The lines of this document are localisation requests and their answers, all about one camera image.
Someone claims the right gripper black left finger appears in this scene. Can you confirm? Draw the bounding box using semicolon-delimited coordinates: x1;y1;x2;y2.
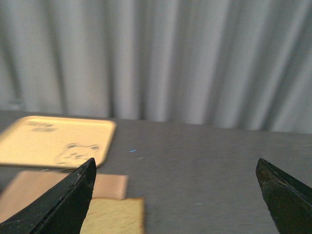
0;158;97;234

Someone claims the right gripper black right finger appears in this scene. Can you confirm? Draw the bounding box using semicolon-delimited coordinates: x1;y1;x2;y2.
255;158;312;234

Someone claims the bread slice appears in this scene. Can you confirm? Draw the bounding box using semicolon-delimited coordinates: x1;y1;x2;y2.
80;197;145;234

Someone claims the wooden cutting board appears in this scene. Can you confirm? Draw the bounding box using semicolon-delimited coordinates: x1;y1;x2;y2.
0;171;129;222

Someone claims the yellow bear tray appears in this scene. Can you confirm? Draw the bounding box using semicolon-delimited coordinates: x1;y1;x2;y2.
0;116;117;169

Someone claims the grey curtain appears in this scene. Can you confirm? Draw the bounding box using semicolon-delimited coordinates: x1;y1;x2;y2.
0;0;312;133

